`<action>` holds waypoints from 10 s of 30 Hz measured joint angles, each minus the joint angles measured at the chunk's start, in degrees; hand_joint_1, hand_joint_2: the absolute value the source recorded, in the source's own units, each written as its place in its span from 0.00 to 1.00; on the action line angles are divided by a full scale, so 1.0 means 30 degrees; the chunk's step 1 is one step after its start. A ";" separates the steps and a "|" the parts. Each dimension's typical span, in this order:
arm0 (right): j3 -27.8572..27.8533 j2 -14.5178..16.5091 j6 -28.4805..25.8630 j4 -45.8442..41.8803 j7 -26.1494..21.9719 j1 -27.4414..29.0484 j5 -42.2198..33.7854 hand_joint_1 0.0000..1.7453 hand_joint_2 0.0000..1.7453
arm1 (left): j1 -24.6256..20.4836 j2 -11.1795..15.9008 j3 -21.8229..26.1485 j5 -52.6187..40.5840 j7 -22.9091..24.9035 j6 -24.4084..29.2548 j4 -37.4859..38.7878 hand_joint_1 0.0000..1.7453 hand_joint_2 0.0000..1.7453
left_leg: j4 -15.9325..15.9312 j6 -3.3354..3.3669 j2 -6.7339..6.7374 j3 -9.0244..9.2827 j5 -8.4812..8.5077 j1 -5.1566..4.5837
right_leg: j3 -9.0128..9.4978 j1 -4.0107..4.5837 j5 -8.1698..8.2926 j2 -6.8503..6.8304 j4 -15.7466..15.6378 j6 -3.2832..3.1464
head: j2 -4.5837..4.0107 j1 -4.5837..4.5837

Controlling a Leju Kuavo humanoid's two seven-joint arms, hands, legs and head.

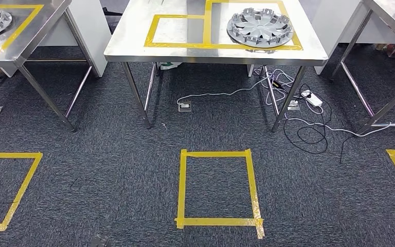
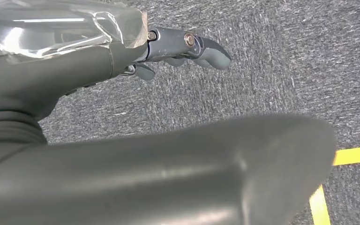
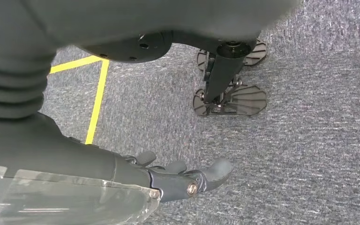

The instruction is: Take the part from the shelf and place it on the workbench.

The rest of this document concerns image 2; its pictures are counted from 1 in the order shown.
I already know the yellow floor tape square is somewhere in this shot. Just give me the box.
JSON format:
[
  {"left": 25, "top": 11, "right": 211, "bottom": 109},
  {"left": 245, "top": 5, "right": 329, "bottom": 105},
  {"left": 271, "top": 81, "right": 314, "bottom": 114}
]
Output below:
[{"left": 308, "top": 145, "right": 360, "bottom": 225}]

